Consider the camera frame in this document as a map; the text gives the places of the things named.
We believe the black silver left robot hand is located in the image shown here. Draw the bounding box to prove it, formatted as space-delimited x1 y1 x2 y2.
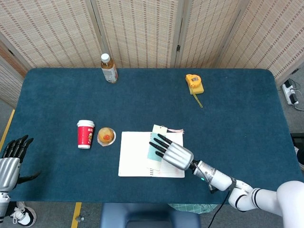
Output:
0 134 41 193

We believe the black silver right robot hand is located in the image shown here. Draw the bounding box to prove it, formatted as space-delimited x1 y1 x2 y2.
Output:
149 133 195 171

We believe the light blue cream paper bookmark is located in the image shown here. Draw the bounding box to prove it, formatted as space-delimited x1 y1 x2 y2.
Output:
146 124 185 171

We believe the open white spiral notebook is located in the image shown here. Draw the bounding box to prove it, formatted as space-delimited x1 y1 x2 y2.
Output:
118 131 186 178

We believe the white black sneaker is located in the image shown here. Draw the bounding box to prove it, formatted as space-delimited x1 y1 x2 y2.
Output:
9 201 38 228

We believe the green checkered bag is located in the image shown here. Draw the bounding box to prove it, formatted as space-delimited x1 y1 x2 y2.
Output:
167 203 218 215

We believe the dark blue table mat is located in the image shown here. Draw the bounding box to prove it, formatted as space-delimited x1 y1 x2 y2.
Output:
0 68 304 205

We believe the dark blue chair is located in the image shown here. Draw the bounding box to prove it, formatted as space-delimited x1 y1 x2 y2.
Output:
99 202 201 228

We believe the orange fruit jelly cup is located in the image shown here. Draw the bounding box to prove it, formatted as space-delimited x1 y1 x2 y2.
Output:
96 127 117 147

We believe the yellow tape measure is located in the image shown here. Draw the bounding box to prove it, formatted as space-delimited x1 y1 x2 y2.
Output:
185 74 204 108

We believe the red paper cup white lid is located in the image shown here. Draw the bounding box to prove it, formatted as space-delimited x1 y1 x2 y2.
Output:
76 119 95 150

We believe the tea bottle with white cap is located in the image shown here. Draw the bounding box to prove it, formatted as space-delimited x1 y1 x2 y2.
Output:
100 53 118 84

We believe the black box on floor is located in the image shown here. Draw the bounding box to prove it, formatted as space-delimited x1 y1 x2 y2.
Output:
291 133 304 149

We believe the white power strip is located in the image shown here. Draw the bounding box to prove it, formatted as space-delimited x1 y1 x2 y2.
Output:
282 79 299 105

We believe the woven beige folding screen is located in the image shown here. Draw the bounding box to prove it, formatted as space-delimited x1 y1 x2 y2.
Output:
0 0 304 109

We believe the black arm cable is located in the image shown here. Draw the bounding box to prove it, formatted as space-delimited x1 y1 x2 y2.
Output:
209 187 232 228

